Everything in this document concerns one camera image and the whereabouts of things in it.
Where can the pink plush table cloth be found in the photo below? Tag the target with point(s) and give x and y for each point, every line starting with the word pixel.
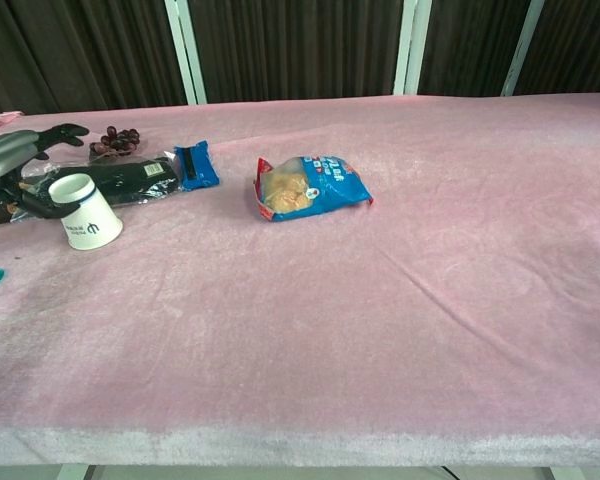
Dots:
pixel 330 300

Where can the black blue package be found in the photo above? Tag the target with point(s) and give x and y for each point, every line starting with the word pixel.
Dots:
pixel 130 180

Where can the blue snack bag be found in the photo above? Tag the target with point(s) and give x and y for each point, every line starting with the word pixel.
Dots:
pixel 310 187

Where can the white paper cup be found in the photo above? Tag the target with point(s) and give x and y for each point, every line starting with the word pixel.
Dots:
pixel 87 215

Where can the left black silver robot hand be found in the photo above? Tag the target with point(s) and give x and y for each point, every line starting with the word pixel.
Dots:
pixel 10 150

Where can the white metal frame post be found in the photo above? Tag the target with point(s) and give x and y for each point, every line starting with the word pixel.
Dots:
pixel 525 45
pixel 185 50
pixel 410 45

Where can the bunch of dark red grapes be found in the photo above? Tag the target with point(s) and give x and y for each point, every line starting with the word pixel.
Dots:
pixel 117 141

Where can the dark brown curtain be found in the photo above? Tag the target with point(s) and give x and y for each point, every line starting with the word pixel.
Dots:
pixel 300 45

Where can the blue cookie package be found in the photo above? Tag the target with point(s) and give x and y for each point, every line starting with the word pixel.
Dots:
pixel 195 167

